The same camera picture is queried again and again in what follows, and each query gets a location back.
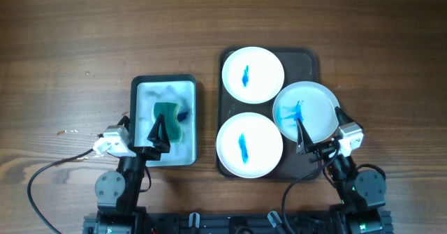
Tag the green and yellow sponge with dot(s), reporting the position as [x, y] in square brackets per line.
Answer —
[169, 111]

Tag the brown plastic serving tray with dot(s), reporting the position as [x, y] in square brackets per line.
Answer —
[300, 64]

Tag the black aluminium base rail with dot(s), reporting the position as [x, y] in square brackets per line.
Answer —
[237, 223]

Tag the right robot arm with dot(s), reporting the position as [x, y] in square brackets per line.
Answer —
[361, 189]

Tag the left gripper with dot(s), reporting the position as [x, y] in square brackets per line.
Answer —
[153, 153]

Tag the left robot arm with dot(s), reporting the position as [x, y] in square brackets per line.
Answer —
[118, 191]

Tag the white plate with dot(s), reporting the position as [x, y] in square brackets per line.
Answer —
[309, 102]
[253, 75]
[249, 145]

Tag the black tray with water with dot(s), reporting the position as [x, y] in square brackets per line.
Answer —
[146, 90]

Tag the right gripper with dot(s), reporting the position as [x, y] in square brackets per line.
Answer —
[306, 144]

